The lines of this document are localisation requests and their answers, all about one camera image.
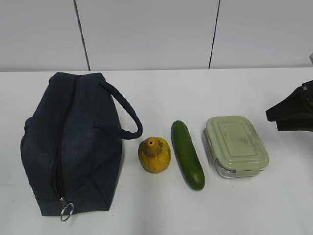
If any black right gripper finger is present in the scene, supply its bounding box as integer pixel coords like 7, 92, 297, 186
266, 88, 313, 121
275, 117, 313, 132

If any green lid food container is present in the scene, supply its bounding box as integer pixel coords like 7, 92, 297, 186
203, 116, 269, 178

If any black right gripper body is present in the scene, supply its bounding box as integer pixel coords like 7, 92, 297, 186
298, 80, 313, 98

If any dark blue fabric lunch bag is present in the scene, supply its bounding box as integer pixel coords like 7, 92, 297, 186
20, 72, 143, 221

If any green cucumber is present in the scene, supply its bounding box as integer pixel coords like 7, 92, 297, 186
171, 120, 205, 191

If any yellow toy pumpkin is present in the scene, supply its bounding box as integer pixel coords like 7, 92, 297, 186
138, 137, 171, 173

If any silver zipper pull ring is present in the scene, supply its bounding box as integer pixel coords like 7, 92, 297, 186
59, 196, 75, 222

